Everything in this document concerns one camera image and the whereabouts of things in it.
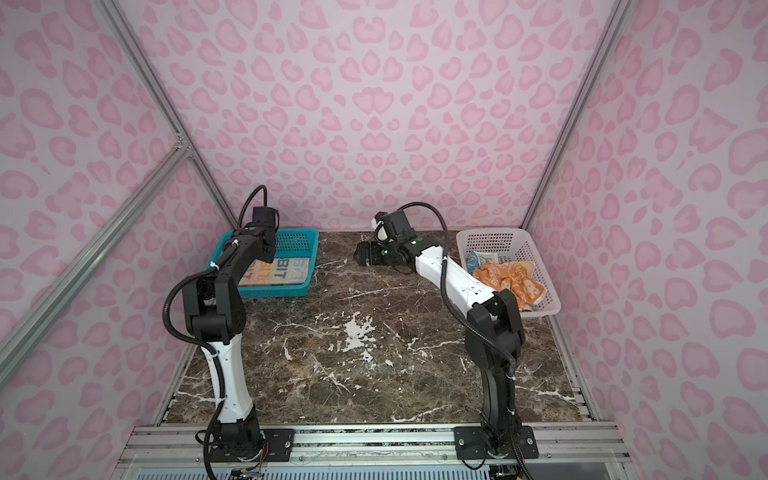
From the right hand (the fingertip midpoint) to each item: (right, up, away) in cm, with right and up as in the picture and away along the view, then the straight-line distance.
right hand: (370, 251), depth 87 cm
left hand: (-41, +3, +11) cm, 43 cm away
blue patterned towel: (+37, -3, +20) cm, 42 cm away
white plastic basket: (+50, +2, +23) cm, 55 cm away
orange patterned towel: (+49, -9, +14) cm, 52 cm away
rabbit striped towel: (-33, -7, +20) cm, 39 cm away
